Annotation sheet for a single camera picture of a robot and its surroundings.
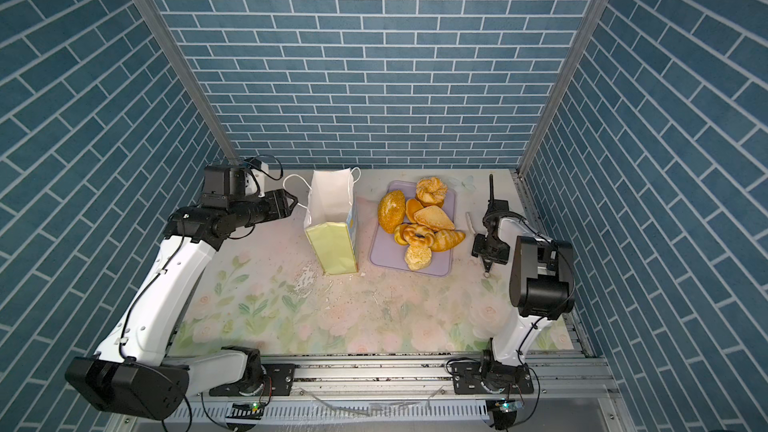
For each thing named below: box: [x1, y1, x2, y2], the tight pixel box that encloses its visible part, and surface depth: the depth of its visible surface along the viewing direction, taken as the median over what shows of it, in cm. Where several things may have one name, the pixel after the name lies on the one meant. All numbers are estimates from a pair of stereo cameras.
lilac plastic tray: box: [370, 180, 456, 277], surface depth 98 cm
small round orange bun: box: [406, 198, 423, 223], surface depth 104 cm
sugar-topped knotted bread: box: [416, 176, 448, 208], surface depth 107 cm
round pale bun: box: [405, 245, 432, 271], surface depth 93 cm
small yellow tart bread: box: [394, 224, 410, 246], surface depth 96 cm
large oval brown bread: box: [378, 190, 406, 234], surface depth 104 cm
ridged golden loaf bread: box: [431, 230, 466, 252], surface depth 98 cm
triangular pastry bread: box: [414, 205, 456, 230], surface depth 103 cm
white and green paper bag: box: [304, 168, 359, 275], surface depth 85 cm
